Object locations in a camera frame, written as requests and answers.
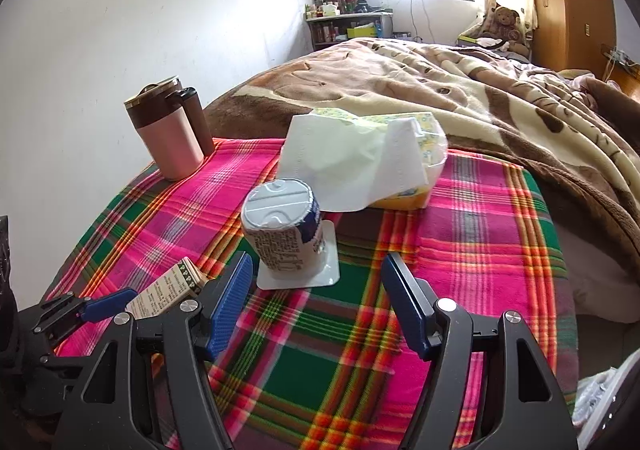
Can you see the brown teddy bear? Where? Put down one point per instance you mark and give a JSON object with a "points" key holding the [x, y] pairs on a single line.
{"points": [[504, 25]]}

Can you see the pink plaid blanket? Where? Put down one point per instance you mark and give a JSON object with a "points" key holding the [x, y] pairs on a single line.
{"points": [[327, 368]]}

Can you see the pink brown travel mug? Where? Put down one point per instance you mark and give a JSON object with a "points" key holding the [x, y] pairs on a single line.
{"points": [[170, 121]]}

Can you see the yellow tissue pack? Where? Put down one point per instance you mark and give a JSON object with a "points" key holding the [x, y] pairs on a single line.
{"points": [[389, 161]]}

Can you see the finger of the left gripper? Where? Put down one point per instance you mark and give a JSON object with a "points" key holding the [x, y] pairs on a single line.
{"points": [[157, 365], [107, 306]]}

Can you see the white yogurt cup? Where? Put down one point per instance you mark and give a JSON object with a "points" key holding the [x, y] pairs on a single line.
{"points": [[297, 249]]}

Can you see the wooden headboard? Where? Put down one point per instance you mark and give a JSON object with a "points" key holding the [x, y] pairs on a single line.
{"points": [[622, 71]]}

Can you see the brown patterned fleece blanket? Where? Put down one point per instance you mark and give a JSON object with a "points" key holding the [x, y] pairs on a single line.
{"points": [[578, 137]]}

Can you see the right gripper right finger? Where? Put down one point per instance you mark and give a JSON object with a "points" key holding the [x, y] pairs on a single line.
{"points": [[521, 405]]}

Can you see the cluttered wall shelf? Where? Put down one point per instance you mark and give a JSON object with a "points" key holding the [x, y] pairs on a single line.
{"points": [[333, 22]]}

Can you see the wooden wardrobe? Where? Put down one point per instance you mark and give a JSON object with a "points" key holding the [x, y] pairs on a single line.
{"points": [[571, 34]]}

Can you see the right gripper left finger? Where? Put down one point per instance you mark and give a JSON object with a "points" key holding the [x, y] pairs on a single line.
{"points": [[112, 405]]}

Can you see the white round trash bin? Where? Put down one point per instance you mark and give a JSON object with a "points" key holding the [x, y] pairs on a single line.
{"points": [[606, 413]]}

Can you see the small beige printed box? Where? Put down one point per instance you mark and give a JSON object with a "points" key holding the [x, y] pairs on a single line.
{"points": [[181, 281]]}

